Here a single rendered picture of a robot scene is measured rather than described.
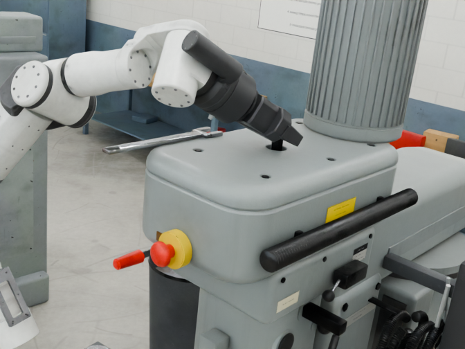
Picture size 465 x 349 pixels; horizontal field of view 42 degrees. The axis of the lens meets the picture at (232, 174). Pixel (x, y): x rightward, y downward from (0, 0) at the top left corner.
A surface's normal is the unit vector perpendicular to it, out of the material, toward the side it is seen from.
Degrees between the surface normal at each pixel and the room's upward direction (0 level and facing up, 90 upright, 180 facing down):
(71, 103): 97
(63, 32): 90
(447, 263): 0
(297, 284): 90
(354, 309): 90
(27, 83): 63
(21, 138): 112
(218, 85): 73
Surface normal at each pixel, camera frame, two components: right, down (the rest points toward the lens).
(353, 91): -0.29, 0.29
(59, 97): 0.74, 0.40
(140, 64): 0.87, -0.03
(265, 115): 0.51, 0.34
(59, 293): 0.11, -0.94
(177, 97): -0.18, 0.91
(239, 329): -0.67, 0.18
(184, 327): 0.04, 0.40
